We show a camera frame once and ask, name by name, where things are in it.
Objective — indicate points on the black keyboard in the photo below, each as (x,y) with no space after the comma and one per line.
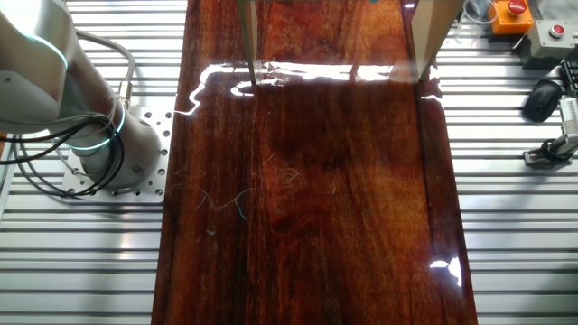
(571,79)

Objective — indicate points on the grey box with red button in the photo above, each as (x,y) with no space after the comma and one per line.
(553,38)

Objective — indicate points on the beige shelf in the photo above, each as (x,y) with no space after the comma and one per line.
(433,36)

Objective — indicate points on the red-brown wooden board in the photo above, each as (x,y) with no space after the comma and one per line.
(316,203)

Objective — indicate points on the black computer mouse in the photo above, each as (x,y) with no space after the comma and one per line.
(542,100)

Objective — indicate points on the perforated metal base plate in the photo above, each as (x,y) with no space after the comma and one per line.
(153,180)

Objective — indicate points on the silver finned camera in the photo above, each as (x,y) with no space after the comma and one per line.
(570,122)

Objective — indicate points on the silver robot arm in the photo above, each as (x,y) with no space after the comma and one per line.
(45,67)

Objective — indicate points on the orange emergency stop box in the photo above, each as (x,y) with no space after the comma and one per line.
(510,18)

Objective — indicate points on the black metal clamp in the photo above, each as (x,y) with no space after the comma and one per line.
(546,155)

